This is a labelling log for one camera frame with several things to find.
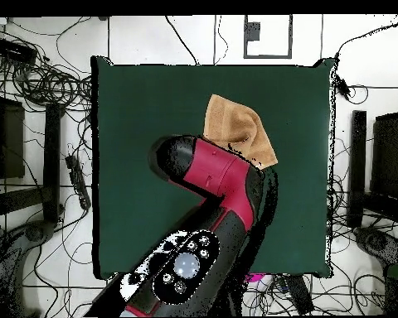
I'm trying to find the dark grey stand base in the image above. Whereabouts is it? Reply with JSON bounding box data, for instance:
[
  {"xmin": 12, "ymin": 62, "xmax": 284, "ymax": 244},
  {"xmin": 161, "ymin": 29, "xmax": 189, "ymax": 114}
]
[
  {"xmin": 0, "ymin": 219, "xmax": 56, "ymax": 317},
  {"xmin": 353, "ymin": 226, "xmax": 398, "ymax": 266}
]

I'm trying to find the pink object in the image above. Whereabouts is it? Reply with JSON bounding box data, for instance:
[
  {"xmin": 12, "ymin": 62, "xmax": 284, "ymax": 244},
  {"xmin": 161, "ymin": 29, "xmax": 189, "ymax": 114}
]
[{"xmin": 244, "ymin": 272, "xmax": 268, "ymax": 283}]

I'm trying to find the black electronics box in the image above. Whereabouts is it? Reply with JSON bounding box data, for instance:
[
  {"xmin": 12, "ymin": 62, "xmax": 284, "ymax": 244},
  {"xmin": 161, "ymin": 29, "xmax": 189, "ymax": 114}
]
[{"xmin": 0, "ymin": 38, "xmax": 38, "ymax": 64}]

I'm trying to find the dark grey square plate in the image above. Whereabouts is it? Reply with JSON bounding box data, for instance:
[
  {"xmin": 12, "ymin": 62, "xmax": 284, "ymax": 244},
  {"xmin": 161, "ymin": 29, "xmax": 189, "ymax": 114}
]
[{"xmin": 245, "ymin": 22, "xmax": 262, "ymax": 42}]

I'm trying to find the dark green table cloth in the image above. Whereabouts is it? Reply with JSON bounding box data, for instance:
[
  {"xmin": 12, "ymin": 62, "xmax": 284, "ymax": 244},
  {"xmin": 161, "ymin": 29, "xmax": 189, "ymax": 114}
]
[{"xmin": 90, "ymin": 55, "xmax": 335, "ymax": 279}]

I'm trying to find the black power strip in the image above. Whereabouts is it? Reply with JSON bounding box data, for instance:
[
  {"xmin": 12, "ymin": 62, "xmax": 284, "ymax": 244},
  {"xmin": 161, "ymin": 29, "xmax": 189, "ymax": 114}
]
[{"xmin": 65, "ymin": 154, "xmax": 92, "ymax": 210}]

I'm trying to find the black frame furniture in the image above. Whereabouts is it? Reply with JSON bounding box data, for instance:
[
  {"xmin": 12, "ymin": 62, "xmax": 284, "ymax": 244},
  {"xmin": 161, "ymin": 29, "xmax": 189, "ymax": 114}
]
[
  {"xmin": 347, "ymin": 84, "xmax": 398, "ymax": 229},
  {"xmin": 0, "ymin": 75, "xmax": 66, "ymax": 233}
]

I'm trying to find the orange terry towel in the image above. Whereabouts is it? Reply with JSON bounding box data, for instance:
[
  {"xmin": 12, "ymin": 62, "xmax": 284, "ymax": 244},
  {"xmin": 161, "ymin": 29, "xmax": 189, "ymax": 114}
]
[{"xmin": 202, "ymin": 94, "xmax": 279, "ymax": 171}]

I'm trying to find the black power adapter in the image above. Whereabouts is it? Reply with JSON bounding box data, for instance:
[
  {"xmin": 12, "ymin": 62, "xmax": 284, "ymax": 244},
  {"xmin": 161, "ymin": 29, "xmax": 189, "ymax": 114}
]
[{"xmin": 334, "ymin": 76, "xmax": 352, "ymax": 101}]

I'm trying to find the black cable tangle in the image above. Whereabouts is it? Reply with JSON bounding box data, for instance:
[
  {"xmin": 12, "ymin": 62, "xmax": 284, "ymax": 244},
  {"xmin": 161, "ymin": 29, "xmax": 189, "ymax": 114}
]
[{"xmin": 6, "ymin": 62, "xmax": 93, "ymax": 112}]

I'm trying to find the grey square frame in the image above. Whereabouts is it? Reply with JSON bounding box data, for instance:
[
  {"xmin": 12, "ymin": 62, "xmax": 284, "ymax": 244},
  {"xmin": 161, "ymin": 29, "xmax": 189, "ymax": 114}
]
[{"xmin": 243, "ymin": 14, "xmax": 294, "ymax": 60}]

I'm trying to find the black flat bar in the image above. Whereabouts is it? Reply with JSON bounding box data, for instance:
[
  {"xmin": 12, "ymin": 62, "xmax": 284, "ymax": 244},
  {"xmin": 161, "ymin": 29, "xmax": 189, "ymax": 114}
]
[{"xmin": 281, "ymin": 274, "xmax": 315, "ymax": 316}]

